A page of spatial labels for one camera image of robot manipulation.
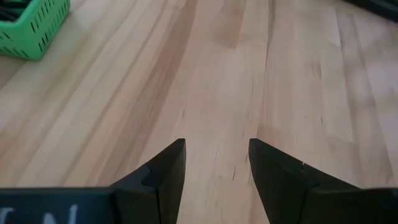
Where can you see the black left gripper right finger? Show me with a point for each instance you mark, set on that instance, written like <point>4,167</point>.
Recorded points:
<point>280,186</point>

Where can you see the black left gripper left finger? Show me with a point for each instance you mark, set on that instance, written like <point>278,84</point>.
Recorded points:
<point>161,193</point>

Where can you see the green plastic basket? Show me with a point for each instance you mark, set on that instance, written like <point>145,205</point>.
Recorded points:
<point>18,31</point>

